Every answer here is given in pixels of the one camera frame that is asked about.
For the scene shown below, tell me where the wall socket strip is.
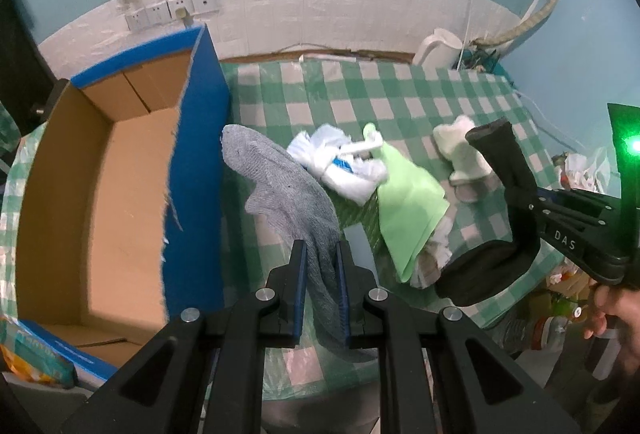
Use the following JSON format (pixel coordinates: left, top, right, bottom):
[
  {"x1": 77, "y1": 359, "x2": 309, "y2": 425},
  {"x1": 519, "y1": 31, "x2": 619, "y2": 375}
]
[{"x1": 125, "y1": 0, "x2": 220, "y2": 33}]

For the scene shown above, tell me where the grey knitted sock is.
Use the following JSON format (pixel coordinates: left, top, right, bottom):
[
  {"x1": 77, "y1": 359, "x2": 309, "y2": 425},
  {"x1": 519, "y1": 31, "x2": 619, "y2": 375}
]
[{"x1": 221, "y1": 124, "x2": 376, "y2": 364}]

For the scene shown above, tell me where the green checkered tablecloth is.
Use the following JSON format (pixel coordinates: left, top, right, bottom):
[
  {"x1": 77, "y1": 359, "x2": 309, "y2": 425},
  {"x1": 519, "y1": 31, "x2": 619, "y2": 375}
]
[{"x1": 1, "y1": 61, "x2": 561, "y2": 400}]

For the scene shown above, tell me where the white terry towel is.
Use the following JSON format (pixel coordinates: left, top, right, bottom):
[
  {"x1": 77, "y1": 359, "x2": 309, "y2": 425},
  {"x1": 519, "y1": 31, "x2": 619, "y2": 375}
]
[{"x1": 433, "y1": 115, "x2": 494, "y2": 186}]

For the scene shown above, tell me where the light green cloth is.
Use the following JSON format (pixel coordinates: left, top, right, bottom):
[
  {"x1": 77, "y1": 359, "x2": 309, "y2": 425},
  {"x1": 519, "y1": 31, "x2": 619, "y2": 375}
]
[{"x1": 372, "y1": 140, "x2": 449, "y2": 283}]

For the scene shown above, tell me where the snack package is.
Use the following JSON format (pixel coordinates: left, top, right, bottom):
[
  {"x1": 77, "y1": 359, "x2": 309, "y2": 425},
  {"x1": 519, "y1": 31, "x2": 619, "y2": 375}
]
[{"x1": 1, "y1": 315, "x2": 77, "y2": 388}]

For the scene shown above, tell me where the white blue plastic bag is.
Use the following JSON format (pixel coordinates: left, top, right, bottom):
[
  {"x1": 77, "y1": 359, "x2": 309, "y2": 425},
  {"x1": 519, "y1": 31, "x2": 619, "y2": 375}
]
[{"x1": 286, "y1": 124, "x2": 388, "y2": 206}]

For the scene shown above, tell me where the teal basket with cables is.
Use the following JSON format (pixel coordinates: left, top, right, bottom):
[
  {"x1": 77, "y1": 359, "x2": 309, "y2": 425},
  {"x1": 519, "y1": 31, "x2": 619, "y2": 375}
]
[{"x1": 461, "y1": 48, "x2": 504, "y2": 75}]

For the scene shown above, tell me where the white electric kettle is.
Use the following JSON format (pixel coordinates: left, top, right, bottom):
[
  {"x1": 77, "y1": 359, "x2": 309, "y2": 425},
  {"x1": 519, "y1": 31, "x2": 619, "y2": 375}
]
[{"x1": 412, "y1": 28, "x2": 463, "y2": 70}]

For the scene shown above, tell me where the black sock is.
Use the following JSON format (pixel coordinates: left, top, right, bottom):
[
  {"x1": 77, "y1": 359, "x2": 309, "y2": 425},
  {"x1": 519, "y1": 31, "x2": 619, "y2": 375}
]
[{"x1": 435, "y1": 117, "x2": 541, "y2": 307}]

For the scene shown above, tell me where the clear plastic bag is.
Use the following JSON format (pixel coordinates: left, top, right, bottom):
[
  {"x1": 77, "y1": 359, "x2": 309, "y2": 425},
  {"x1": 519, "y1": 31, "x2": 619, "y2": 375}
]
[{"x1": 409, "y1": 216, "x2": 454, "y2": 289}]

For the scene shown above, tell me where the blue cardboard box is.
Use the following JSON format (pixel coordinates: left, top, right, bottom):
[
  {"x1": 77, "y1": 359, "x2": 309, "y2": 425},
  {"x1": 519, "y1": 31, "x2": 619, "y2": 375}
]
[{"x1": 15, "y1": 26, "x2": 230, "y2": 388}]

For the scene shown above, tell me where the person's right hand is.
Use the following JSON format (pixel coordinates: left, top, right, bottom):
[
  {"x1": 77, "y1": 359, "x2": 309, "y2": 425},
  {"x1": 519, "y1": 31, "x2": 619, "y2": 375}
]
[{"x1": 584, "y1": 284, "x2": 640, "y2": 376}]

